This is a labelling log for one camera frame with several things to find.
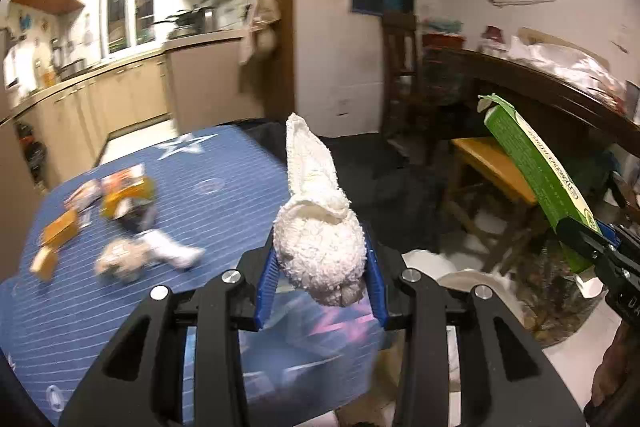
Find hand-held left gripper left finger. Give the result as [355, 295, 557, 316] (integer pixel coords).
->
[59, 229, 281, 427]

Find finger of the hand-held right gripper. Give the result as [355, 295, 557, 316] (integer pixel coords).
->
[556, 216, 632, 280]
[606, 171, 640, 214]

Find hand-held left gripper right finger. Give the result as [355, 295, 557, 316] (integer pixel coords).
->
[365, 224, 586, 427]

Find white terry cloth sock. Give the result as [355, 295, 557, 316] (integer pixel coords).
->
[272, 112, 368, 308]

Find green carton box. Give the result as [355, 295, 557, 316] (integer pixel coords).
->
[477, 93, 603, 275]

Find yellow snack packet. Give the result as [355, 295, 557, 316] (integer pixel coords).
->
[100, 174, 157, 219]

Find person's right hand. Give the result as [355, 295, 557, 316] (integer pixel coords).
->
[590, 321, 640, 414]

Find clear plastic garbage bag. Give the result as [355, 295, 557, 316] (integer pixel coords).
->
[515, 227, 608, 349]

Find blue printed tablecloth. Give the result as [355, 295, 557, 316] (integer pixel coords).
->
[0, 124, 392, 427]

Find black cloth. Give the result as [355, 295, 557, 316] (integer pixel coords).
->
[235, 120, 451, 254]

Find dark wooden table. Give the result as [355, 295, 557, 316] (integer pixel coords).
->
[424, 46, 640, 144]

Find light wooden stool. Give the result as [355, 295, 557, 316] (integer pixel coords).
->
[444, 136, 547, 274]

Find white plastic bags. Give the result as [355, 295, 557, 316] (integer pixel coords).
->
[507, 34, 629, 96]

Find crumpled beige paper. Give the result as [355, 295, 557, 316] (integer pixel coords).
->
[95, 239, 151, 281]

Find white and orange wrapper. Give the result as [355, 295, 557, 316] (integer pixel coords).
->
[65, 164, 146, 211]

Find small orange carton box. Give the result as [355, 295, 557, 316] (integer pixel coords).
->
[30, 247, 57, 282]

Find dark wooden chair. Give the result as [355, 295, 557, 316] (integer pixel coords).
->
[382, 11, 427, 139]

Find beige kitchen cabinets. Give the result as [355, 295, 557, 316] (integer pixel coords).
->
[0, 31, 247, 189]

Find hanging beige bag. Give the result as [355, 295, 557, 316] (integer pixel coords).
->
[239, 0, 281, 66]

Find black wok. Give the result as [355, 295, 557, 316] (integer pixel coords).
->
[152, 6, 212, 29]

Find kitchen window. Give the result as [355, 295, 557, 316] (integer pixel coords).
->
[100, 0, 162, 59]

